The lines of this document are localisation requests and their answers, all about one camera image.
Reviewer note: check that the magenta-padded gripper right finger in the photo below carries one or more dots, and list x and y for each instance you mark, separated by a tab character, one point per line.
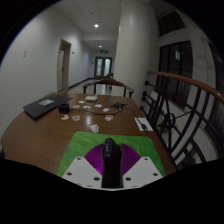
143	170

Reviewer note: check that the round ceiling light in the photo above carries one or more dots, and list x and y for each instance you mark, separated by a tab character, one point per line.
96	25

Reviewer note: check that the small black round container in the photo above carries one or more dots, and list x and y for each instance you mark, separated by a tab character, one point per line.
63	108

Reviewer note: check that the green mouse pad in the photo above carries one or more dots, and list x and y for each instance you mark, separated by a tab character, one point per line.
83	141

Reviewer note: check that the black closed laptop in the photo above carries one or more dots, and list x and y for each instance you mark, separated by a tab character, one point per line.
43	106

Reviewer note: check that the green exit sign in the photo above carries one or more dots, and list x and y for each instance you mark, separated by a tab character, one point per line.
104	51

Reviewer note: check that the black railing with wooden handrail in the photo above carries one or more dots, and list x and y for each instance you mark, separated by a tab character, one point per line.
186	110

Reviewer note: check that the small pink white sticker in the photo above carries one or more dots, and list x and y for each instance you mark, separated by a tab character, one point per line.
109	117

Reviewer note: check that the small white box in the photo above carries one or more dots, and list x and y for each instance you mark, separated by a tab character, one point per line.
91	98

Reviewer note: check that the brown wooden door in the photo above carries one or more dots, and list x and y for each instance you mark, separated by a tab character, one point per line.
63	66

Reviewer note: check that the dark framed window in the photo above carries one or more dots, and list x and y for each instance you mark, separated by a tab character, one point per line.
175	71

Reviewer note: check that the white wall switch plate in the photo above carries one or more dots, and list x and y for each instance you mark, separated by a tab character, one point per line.
25	53

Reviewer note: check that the small beige sticker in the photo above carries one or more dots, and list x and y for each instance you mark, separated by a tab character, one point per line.
76	106
76	117
65	117

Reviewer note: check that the glass double door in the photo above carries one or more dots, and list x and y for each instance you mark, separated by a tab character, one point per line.
103	67

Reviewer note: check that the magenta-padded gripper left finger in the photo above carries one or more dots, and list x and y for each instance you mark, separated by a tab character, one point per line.
80	170

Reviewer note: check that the flat white power strip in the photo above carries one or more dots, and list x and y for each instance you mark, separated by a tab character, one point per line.
143	124

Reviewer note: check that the curved wooden chair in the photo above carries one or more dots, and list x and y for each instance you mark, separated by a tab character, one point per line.
108	82

